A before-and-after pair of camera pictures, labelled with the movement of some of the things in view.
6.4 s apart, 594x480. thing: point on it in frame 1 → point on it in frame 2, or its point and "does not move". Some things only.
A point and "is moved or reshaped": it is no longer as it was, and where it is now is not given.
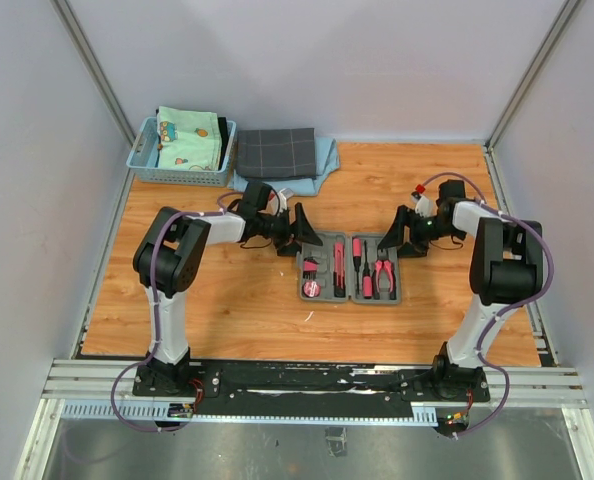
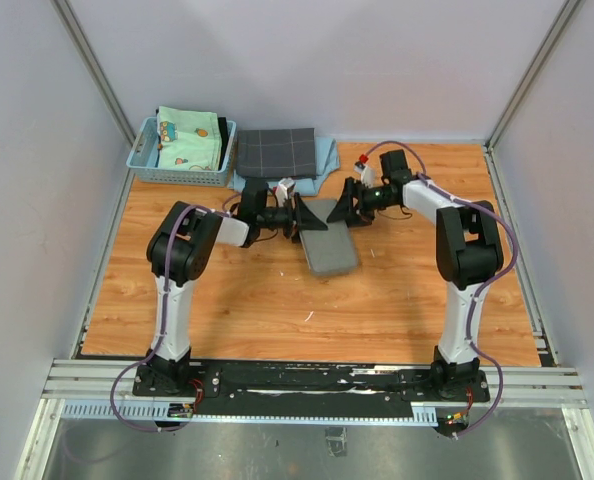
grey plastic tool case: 348,267 is moved or reshaped
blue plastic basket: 142,159 does not move
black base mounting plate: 271,385 does not move
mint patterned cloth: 188,140 does not move
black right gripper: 394,236 → 343,209
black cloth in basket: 224,140 does not move
